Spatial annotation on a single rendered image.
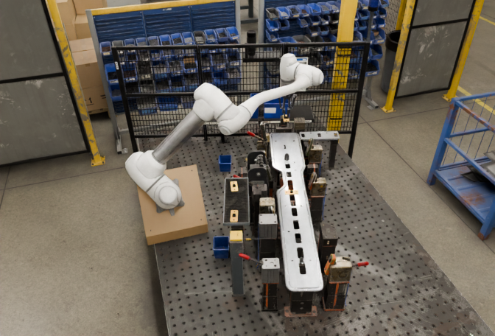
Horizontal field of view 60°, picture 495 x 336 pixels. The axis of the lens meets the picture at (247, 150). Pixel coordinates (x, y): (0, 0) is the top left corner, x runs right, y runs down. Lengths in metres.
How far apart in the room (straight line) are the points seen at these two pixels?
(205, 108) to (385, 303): 1.45
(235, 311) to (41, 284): 1.84
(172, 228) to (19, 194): 2.28
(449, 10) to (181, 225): 3.93
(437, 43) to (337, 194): 2.95
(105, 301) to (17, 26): 2.36
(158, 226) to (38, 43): 2.15
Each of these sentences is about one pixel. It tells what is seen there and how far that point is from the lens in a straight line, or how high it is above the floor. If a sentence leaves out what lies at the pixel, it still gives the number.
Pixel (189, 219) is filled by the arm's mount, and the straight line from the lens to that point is 2.80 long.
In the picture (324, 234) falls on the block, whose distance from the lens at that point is 2.41.
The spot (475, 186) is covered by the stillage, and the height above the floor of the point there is 0.17.
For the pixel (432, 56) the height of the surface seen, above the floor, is 0.64.
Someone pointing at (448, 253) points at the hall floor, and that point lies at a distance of 3.97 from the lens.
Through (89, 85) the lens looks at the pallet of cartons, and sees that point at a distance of 5.36.
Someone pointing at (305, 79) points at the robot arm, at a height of 1.62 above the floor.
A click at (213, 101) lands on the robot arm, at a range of 2.33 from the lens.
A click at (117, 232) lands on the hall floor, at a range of 3.99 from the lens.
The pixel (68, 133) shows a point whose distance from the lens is 4.67.
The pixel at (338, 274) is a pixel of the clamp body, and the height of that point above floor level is 1.01.
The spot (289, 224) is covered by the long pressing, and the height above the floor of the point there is 1.00.
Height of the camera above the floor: 2.78
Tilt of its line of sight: 36 degrees down
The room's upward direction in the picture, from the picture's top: 1 degrees counter-clockwise
